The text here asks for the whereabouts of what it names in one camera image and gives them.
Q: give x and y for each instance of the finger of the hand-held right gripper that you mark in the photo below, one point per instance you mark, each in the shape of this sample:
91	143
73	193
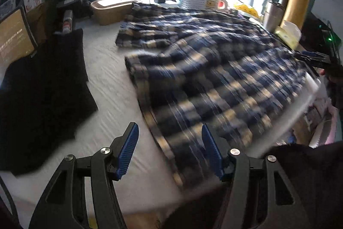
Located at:
310	54
313	62

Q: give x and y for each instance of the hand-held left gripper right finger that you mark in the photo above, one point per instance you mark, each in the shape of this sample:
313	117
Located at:
211	151

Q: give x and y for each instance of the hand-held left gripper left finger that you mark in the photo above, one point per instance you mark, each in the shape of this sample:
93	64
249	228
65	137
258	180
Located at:
130	148

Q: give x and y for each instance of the blue plaid flannel shirt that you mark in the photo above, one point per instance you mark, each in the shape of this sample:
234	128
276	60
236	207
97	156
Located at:
214	70

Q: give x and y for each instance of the black device with green light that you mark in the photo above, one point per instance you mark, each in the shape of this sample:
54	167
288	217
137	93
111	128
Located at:
321	30

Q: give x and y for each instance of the tissue pack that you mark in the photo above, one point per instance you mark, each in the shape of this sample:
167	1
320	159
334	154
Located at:
289	33

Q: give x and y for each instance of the pink cloth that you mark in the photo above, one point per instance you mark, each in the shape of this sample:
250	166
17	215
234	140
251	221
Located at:
335	123

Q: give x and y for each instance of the steel bottle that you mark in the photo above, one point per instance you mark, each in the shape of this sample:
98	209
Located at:
273	17

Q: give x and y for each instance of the yellow soft item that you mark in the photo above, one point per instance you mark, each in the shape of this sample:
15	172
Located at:
246	9

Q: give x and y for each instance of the black cloth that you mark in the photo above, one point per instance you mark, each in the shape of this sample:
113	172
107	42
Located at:
45	97

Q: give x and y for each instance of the tan storage basket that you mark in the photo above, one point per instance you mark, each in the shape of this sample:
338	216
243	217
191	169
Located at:
107	14

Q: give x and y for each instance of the dark spray can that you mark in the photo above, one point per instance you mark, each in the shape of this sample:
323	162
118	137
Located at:
67	21

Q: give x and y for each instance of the cardboard box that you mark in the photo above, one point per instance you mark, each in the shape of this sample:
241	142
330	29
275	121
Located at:
40	21

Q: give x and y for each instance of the black flat device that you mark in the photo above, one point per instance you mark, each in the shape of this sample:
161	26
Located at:
69	2

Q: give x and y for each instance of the white box with blue print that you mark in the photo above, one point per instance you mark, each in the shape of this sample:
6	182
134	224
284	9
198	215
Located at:
6	7

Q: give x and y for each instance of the tablet with black frame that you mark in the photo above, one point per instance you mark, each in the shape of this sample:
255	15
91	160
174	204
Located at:
13	33

